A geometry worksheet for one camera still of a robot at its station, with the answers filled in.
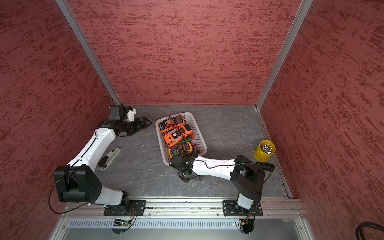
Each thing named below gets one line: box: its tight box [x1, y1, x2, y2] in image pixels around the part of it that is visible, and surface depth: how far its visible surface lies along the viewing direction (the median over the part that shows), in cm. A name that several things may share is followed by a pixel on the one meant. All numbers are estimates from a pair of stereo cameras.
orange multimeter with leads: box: [160, 123, 193, 147], surface depth 89 cm
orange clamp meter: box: [158, 114, 185, 133], surface depth 96 cm
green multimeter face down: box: [175, 135, 192, 146], surface depth 91 cm
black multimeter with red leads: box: [179, 175, 203, 183], surface depth 82 cm
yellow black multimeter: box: [168, 143, 198, 162], surface depth 88 cm
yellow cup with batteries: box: [254, 139, 276, 162], surface depth 86 cm
